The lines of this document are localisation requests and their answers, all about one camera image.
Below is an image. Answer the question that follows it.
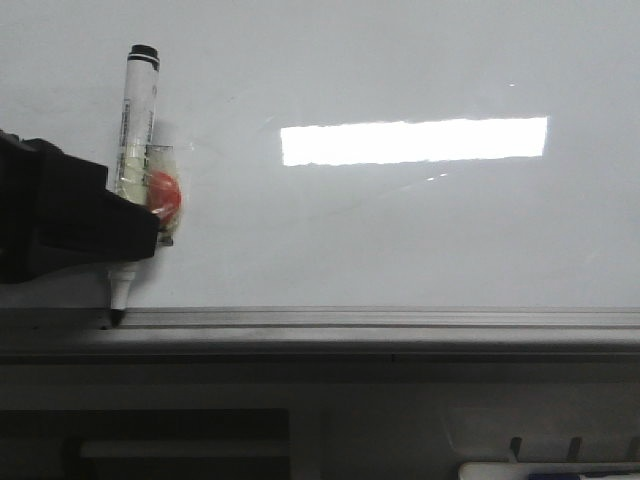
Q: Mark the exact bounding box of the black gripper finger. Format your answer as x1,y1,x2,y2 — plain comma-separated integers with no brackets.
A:
1,133,159,283

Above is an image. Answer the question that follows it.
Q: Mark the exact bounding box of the red magnet taped to marker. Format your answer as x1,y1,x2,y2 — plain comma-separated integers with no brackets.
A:
146,145,183,247

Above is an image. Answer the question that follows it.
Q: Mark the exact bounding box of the white black whiteboard marker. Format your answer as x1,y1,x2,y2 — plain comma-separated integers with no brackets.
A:
109,44,160,328

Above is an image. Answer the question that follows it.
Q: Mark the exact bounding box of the white whiteboard surface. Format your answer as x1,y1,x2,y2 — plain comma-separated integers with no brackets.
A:
1,1,639,309

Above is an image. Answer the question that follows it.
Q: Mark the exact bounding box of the aluminium whiteboard frame rail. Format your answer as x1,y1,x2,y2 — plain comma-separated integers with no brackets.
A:
1,307,639,358

